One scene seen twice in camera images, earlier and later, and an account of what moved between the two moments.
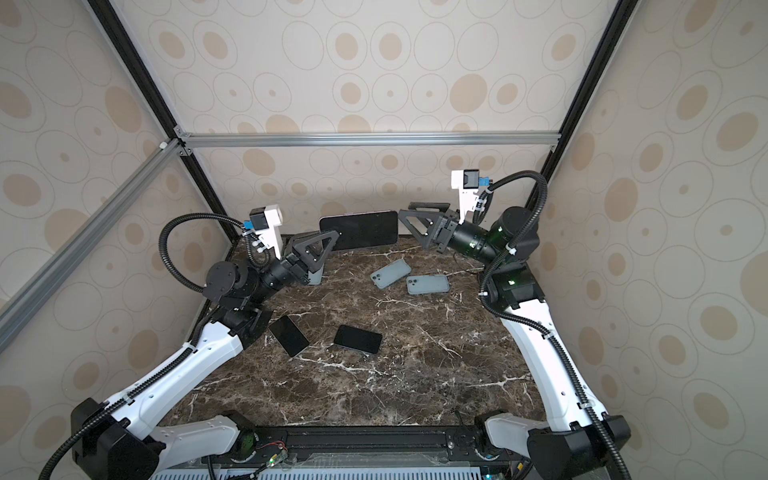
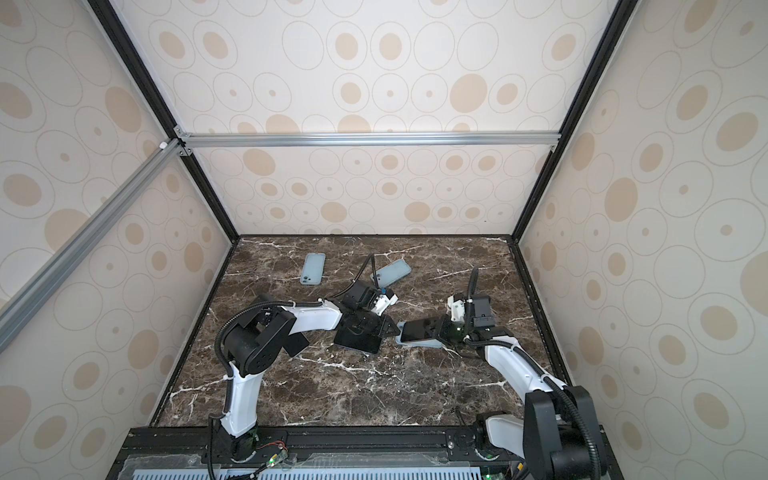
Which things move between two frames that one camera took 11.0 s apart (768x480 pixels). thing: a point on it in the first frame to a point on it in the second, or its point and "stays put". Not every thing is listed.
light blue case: [316, 277] stays put
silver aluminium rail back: [378, 136] stays put
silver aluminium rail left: [26, 305] stays put
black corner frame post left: [109, 15] stays put
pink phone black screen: [362, 229] to [420, 330]
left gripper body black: [279, 274] to [360, 314]
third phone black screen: [289, 335] stays put
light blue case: [390, 273] stays put
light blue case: [425, 284] to [431, 343]
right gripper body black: [451, 236] to [453, 331]
